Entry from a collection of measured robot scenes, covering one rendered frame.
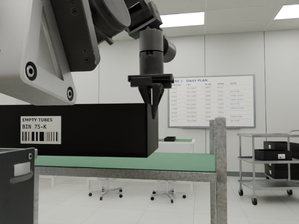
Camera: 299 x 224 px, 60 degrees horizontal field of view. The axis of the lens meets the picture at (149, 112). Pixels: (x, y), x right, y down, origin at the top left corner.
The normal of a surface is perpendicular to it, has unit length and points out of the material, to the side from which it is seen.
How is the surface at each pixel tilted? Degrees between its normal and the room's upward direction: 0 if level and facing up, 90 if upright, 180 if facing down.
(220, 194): 90
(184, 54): 90
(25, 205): 90
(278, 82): 90
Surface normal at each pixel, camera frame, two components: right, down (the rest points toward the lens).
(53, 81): 0.99, 0.00
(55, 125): -0.17, -0.02
